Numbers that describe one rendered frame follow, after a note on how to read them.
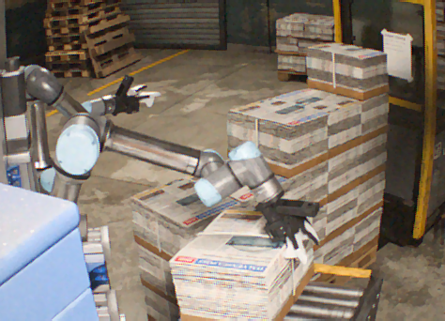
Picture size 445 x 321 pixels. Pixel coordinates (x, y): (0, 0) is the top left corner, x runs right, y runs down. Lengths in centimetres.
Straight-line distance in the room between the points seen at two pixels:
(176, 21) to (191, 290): 869
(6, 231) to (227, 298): 139
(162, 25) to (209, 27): 90
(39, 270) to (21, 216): 3
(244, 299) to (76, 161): 57
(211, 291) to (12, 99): 88
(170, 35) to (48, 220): 1001
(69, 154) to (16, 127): 47
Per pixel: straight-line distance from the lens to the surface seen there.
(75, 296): 29
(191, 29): 1005
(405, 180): 381
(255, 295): 158
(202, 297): 167
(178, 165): 168
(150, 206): 243
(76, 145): 148
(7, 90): 189
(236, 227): 179
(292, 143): 259
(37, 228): 26
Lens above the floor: 186
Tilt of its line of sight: 21 degrees down
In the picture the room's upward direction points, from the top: 2 degrees counter-clockwise
